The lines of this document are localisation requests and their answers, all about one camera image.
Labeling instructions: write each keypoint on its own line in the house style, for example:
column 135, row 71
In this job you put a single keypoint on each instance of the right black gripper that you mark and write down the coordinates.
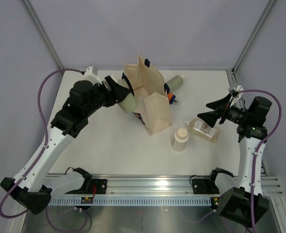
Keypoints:
column 210, row 117

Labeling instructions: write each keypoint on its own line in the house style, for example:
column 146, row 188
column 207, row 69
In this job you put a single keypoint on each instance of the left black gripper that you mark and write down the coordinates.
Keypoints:
column 118, row 91

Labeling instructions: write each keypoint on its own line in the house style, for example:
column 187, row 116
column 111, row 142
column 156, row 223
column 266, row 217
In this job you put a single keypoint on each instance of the green bottle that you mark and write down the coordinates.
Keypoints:
column 176, row 82
column 129, row 104

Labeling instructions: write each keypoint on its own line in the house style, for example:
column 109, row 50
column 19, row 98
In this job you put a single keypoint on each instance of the clear amber soap bottle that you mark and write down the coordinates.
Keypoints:
column 198, row 127

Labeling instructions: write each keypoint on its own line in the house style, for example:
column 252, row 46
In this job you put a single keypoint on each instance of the cream cylindrical bottle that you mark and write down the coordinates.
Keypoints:
column 180, row 139

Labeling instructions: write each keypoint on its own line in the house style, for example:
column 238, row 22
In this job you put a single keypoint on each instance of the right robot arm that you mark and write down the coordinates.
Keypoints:
column 241, row 198

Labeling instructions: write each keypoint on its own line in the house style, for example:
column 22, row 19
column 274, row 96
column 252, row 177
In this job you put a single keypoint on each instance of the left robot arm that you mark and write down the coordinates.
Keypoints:
column 28, row 187

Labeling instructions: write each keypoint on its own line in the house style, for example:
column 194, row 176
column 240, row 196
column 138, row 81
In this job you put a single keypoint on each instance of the cream canvas tote bag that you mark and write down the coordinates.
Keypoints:
column 147, row 84

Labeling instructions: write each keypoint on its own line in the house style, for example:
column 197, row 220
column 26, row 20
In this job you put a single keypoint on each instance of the small orange blue tube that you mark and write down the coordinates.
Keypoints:
column 172, row 98

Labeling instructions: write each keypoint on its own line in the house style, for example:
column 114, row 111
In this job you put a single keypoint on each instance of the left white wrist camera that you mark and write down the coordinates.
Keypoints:
column 91, row 75

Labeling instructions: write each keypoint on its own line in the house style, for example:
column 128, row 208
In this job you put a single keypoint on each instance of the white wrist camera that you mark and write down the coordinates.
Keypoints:
column 91, row 75
column 234, row 91

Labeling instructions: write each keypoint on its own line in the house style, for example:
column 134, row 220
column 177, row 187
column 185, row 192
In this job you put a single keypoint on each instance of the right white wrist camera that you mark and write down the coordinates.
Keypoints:
column 234, row 91

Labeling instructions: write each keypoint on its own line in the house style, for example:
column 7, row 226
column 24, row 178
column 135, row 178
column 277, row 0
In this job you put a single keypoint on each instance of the right side aluminium rail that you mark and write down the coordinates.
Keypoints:
column 234, row 82

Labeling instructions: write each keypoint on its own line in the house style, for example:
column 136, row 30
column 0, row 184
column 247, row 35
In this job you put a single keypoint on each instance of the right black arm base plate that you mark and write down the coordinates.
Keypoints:
column 201, row 186

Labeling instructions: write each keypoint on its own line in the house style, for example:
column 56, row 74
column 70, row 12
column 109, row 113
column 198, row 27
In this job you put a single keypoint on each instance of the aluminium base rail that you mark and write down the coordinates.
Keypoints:
column 168, row 186

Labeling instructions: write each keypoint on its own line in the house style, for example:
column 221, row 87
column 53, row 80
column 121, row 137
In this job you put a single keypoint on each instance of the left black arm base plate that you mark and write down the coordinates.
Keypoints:
column 97, row 186

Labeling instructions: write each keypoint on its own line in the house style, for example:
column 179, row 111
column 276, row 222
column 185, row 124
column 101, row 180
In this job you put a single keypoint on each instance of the white slotted cable duct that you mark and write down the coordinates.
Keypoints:
column 131, row 201

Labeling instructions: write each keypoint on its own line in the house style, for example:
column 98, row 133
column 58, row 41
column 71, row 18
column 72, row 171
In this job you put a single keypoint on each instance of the right aluminium frame post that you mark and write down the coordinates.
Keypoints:
column 255, row 32

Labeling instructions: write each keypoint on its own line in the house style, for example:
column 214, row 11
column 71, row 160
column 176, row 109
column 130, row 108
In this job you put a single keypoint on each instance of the aluminium frame post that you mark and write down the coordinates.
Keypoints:
column 31, row 12
column 255, row 32

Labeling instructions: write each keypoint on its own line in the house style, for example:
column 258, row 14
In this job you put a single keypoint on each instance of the left aluminium frame post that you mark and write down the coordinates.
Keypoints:
column 31, row 12

